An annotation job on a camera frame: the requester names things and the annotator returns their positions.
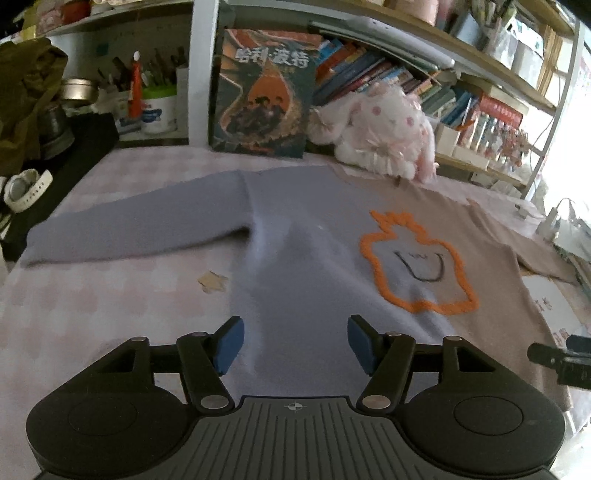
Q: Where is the row of leaning books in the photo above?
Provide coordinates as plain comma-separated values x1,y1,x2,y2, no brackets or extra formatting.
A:
312,36,480,128

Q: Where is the white power strip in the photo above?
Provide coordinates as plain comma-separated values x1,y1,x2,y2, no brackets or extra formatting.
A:
536,198,590,262

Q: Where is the olive green jacket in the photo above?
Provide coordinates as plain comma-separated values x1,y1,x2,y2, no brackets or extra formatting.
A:
0,38,68,177

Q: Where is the Harry Potter book box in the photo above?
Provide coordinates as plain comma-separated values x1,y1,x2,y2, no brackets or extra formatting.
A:
211,29,322,158

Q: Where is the white green tub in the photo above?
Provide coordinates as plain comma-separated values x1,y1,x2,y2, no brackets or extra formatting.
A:
141,85,177,135

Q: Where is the red boxed book set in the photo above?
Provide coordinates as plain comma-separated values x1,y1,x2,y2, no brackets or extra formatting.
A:
459,94,526,158

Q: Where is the pink checkered desk mat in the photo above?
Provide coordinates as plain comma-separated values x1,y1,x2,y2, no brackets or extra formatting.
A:
0,146,591,480

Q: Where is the grey and beige sweater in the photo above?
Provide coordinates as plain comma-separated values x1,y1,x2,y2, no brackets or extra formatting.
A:
21,166,576,409

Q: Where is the white smart watch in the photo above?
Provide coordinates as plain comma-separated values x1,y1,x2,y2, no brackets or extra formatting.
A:
2,169,53,213

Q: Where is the pink white plush bunny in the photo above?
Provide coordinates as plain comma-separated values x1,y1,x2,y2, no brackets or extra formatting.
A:
307,81,438,183

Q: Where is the metal bowl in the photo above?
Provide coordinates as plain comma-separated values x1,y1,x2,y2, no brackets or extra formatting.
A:
60,78,99,104

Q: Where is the red tassel ornament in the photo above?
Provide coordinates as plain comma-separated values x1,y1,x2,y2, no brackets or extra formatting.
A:
128,51,142,120

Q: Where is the white metal shelf frame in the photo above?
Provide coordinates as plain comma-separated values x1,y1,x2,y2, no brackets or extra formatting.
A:
27,0,588,204

